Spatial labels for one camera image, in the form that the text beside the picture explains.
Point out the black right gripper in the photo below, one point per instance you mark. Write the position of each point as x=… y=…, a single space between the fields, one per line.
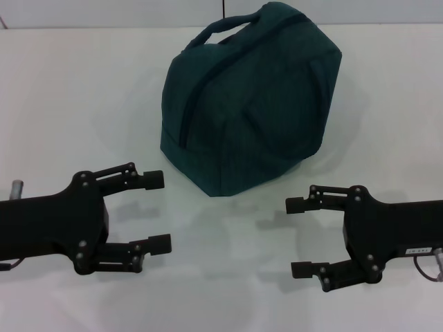
x=391 y=231

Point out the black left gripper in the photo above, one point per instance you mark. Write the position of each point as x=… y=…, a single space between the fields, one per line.
x=52 y=224

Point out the dark teal insulated lunch bag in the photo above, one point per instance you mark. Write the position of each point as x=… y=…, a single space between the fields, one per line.
x=249 y=121

